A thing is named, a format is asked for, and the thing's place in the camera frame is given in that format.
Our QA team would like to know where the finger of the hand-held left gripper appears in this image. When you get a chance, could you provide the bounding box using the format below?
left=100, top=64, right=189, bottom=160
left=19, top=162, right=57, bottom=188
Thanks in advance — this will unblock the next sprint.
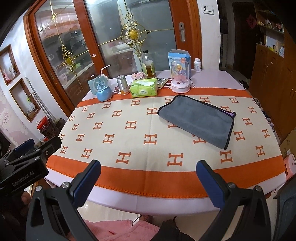
left=5, top=140, right=36, bottom=161
left=32, top=136, right=62, bottom=163

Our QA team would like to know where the pink clothing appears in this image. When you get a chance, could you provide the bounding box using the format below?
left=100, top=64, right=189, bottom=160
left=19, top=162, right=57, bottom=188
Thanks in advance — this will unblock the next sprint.
left=81, top=214, right=160, bottom=241

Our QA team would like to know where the blue snow globe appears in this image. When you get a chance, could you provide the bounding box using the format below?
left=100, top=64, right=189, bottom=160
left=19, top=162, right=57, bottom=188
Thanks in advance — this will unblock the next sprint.
left=96, top=75, right=114, bottom=102

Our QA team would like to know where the pink stool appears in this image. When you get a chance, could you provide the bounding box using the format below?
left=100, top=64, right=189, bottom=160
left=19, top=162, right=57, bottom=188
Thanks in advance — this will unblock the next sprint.
left=284, top=155, right=296, bottom=179

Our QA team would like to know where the dark cloth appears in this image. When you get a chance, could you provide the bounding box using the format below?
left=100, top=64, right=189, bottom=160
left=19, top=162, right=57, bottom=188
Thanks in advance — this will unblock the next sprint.
left=153, top=217, right=192, bottom=241

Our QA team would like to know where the cardboard box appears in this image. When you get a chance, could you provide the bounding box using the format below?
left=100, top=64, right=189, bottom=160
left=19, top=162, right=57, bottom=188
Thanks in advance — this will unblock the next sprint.
left=279, top=128, right=296, bottom=160

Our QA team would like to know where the dark wooden door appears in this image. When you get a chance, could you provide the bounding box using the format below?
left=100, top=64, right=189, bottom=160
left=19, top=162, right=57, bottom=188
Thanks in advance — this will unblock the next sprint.
left=232, top=2, right=257, bottom=79

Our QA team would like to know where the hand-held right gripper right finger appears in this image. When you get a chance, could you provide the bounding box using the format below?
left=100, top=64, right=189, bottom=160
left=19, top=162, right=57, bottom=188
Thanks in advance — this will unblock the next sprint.
left=196, top=160, right=271, bottom=241

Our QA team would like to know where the person's left hand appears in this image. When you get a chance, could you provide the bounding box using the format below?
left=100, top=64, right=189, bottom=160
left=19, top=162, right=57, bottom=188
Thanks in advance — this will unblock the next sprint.
left=20, top=191, right=33, bottom=210

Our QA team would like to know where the glass bottle with yellow liquid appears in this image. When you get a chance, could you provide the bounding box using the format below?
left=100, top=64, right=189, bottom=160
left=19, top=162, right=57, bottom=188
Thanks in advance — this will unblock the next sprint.
left=142, top=50, right=156, bottom=78

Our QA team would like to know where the wooden cabinet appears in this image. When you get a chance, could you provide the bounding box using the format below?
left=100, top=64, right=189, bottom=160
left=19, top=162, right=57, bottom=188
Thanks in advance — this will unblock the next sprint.
left=248, top=0, right=296, bottom=144

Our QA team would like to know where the clear dome music box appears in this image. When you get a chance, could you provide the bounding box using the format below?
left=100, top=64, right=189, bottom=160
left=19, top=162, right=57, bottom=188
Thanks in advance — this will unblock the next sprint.
left=170, top=58, right=193, bottom=93

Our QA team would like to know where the orange and cream printed blanket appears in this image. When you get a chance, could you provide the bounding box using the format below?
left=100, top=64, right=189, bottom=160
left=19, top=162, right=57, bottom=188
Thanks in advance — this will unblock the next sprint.
left=46, top=88, right=287, bottom=198

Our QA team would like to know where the red lid jar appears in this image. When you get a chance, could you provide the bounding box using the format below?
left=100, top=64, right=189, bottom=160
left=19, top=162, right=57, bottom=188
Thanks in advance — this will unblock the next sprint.
left=37, top=116, right=58, bottom=139

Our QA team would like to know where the wooden wall niche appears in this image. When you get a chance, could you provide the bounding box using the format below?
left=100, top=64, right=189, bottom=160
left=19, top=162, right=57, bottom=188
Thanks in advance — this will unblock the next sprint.
left=0, top=44, right=21, bottom=86
left=9, top=78, right=41, bottom=122

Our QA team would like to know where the white light switch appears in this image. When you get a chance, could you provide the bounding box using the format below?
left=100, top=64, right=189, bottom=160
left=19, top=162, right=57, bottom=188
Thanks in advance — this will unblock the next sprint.
left=202, top=3, right=214, bottom=15

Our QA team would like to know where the light blue carton box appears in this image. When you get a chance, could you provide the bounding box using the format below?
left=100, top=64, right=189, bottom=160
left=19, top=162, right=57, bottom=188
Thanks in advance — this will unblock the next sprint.
left=168, top=50, right=191, bottom=80

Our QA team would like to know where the light blue humidifier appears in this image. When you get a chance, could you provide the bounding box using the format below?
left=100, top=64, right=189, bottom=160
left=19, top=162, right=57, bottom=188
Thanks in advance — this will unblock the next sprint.
left=87, top=65, right=110, bottom=95

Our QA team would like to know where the silver metal can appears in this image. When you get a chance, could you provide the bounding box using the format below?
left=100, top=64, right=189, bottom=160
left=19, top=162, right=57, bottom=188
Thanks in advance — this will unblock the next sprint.
left=116, top=75, right=129, bottom=95

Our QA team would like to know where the grey towel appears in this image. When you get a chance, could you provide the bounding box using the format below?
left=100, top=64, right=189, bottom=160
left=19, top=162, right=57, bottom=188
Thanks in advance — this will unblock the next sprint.
left=158, top=95, right=237, bottom=150

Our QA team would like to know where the green wet wipes pack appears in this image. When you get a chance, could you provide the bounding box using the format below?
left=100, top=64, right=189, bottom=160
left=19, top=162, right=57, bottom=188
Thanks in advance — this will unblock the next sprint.
left=129, top=78, right=159, bottom=98

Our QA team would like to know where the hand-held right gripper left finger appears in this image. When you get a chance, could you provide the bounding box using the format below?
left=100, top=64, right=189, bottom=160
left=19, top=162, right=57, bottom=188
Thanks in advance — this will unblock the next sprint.
left=25, top=159, right=102, bottom=241

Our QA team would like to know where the wooden sliding glass door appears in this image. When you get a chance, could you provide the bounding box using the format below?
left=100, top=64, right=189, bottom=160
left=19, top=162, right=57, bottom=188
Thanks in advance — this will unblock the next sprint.
left=23, top=0, right=203, bottom=116

